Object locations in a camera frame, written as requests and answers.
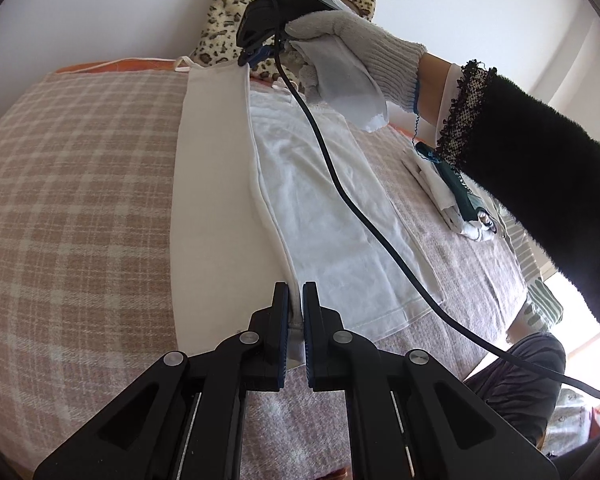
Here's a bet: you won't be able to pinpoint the green striped pillow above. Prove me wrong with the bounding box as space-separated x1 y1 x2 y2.
496 203 564 333

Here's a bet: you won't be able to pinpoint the pink plaid bed blanket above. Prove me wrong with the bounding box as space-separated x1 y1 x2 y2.
0 70 526 479

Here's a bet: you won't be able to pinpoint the folded white and green clothes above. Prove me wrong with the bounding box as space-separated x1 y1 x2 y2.
401 142 498 242

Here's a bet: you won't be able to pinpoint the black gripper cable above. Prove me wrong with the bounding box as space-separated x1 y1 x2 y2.
268 0 600 402

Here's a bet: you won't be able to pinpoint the right hand grey glove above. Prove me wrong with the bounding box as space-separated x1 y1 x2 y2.
285 11 426 132

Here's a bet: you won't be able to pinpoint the white trousers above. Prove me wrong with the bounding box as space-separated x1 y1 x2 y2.
170 61 443 361

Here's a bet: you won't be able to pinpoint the orange bed sheet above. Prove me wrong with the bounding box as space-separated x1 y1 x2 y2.
56 58 175 74

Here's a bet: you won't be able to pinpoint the right forearm black sleeve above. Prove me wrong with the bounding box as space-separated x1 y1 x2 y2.
417 54 600 323

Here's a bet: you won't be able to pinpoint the dark grey trouser leg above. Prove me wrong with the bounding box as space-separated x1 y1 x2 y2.
465 333 566 446

